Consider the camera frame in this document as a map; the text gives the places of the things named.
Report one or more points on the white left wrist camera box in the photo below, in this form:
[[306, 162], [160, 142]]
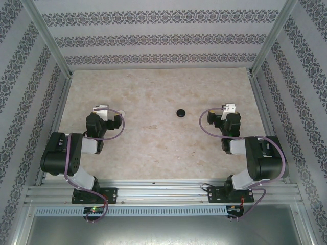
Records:
[[102, 111]]

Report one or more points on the wide aluminium base rail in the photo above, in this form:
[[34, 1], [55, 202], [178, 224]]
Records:
[[166, 194]]

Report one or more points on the aluminium frame post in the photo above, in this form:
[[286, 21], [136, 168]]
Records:
[[274, 38], [48, 38]]

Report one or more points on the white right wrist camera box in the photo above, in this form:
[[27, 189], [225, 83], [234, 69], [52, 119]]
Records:
[[230, 109]]

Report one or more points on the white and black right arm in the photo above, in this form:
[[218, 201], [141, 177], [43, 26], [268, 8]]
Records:
[[268, 163]]

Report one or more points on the aluminium frame rail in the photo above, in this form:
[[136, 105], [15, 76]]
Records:
[[260, 102], [61, 102]]

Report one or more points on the white earbud charging case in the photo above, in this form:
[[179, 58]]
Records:
[[123, 112]]

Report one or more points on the small green circuit board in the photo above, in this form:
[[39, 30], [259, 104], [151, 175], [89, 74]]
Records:
[[235, 208], [94, 210]]

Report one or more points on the brushed metal panel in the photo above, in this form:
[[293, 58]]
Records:
[[178, 229]]

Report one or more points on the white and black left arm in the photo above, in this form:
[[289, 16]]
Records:
[[61, 153]]

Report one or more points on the black round earbud case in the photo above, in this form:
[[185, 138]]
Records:
[[181, 112]]

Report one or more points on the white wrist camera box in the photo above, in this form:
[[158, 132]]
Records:
[[230, 109], [102, 111]]

